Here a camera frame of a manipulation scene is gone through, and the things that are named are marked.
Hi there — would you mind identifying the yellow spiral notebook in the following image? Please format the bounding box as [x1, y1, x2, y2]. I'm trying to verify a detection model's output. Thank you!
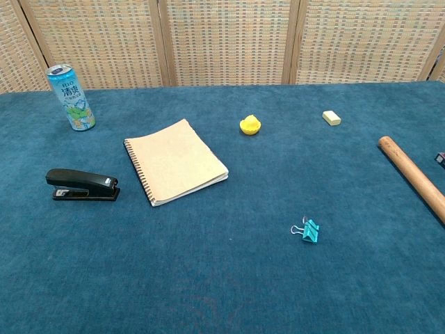
[123, 118, 229, 207]

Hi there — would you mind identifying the black stapler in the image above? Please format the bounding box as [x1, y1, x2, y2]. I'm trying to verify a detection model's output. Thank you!
[45, 168, 122, 202]

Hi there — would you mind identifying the yellow rubber duck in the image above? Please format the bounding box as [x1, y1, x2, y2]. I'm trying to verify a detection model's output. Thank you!
[239, 114, 262, 136]

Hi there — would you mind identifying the blue table cloth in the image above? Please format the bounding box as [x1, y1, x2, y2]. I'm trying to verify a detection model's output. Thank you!
[0, 80, 445, 334]

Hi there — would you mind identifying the teal binder clip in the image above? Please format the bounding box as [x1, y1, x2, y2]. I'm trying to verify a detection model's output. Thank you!
[290, 216, 321, 244]

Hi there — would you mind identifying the pale yellow eraser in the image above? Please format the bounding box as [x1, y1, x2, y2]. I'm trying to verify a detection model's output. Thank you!
[322, 110, 342, 127]

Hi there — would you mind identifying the woven bamboo folding screen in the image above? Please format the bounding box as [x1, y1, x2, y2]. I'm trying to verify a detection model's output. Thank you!
[0, 0, 445, 94]

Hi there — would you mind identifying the light blue drink can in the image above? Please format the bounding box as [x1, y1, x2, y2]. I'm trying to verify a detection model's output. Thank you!
[45, 63, 97, 132]

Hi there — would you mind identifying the wooden rolling pin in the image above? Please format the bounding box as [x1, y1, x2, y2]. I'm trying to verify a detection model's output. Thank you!
[378, 135, 445, 225]

